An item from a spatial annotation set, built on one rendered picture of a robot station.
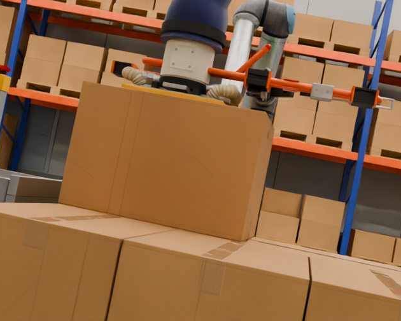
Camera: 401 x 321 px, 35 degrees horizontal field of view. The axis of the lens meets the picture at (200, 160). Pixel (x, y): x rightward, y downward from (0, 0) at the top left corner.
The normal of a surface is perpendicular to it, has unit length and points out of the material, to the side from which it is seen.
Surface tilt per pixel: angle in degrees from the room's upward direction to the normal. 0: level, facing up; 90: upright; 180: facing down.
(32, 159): 90
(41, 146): 90
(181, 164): 90
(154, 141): 90
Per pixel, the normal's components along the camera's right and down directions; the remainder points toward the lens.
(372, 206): -0.07, -0.06
